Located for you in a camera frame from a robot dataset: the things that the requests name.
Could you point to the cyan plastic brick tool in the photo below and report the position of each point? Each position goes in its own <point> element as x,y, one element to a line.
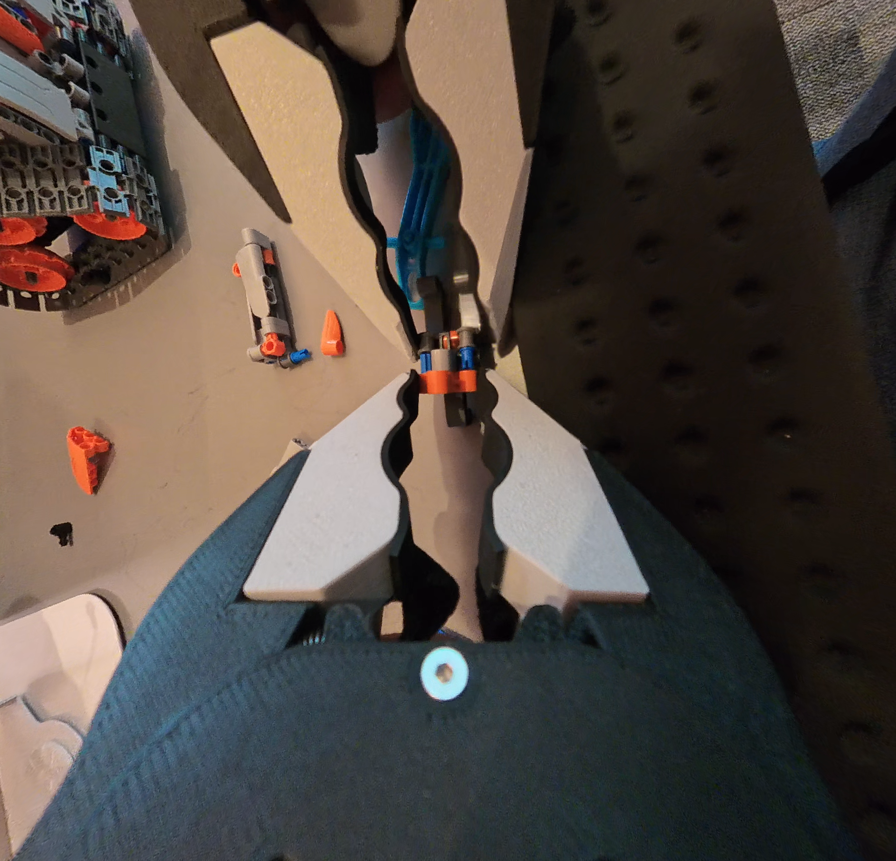
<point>420,188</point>

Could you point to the grey white orange brick arm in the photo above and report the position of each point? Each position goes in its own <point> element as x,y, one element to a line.
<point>262,287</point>

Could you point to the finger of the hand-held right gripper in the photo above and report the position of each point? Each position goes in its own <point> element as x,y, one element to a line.
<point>294,118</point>
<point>483,104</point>

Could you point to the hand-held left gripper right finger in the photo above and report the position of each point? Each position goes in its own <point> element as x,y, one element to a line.
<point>567,525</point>

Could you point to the black perforated pad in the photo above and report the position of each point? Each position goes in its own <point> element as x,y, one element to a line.
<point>700,315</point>

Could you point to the orange pointed brick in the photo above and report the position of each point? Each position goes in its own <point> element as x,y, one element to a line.
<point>334,336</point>

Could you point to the small black brick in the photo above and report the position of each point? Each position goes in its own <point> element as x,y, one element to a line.
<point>61,533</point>

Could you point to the orange wedge brick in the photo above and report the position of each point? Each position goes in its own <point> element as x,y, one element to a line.
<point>87,458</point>

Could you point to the grey tracked toy robot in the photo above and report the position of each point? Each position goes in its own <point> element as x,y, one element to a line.
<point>70,139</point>

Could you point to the white book stand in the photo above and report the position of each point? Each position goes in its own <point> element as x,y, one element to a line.
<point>56,651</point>

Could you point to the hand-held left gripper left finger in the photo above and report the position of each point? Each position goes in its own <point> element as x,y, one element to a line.
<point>322,525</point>

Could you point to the grey orange brick claw assembly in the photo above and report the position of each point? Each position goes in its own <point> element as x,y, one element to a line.
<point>430,301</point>

